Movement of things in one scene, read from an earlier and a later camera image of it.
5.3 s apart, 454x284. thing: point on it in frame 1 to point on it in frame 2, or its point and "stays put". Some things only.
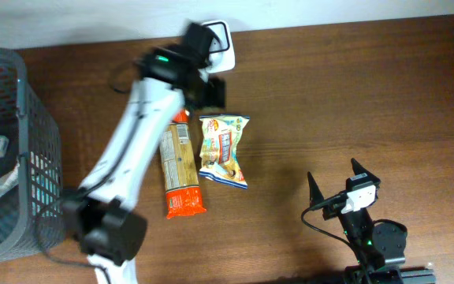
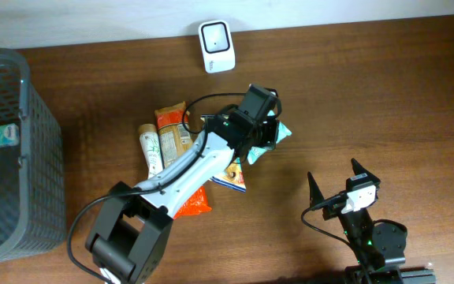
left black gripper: (214, 93) to (269, 132)
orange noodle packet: (183, 191) stays put
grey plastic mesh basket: (31, 219) stays put
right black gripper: (336, 207) stays put
